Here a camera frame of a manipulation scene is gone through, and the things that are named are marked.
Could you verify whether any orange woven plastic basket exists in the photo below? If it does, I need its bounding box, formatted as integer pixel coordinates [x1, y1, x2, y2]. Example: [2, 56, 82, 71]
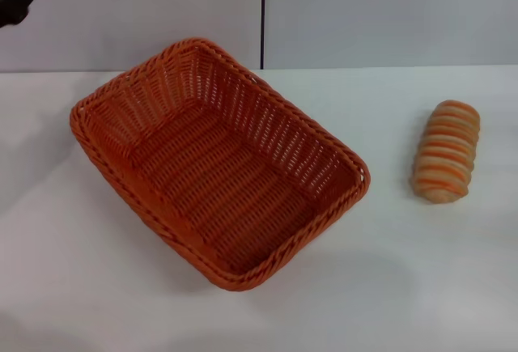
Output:
[69, 36, 371, 293]

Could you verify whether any striped bread roll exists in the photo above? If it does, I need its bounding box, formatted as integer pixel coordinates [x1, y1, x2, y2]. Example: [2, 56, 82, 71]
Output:
[411, 100, 482, 205]

